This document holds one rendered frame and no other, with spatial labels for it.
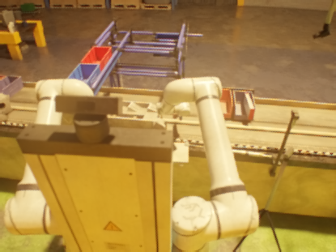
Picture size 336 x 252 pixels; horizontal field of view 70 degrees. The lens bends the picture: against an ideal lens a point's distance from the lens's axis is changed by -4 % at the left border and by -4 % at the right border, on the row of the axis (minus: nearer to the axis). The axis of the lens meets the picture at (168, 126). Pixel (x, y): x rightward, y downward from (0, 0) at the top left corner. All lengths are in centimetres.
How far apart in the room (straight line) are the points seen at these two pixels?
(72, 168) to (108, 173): 9
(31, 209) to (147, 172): 66
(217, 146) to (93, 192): 60
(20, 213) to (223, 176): 81
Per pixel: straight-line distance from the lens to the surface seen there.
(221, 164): 107
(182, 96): 120
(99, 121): 51
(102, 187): 64
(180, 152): 194
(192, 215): 97
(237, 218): 102
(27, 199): 114
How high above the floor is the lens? 212
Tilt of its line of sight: 37 degrees down
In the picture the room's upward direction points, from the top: straight up
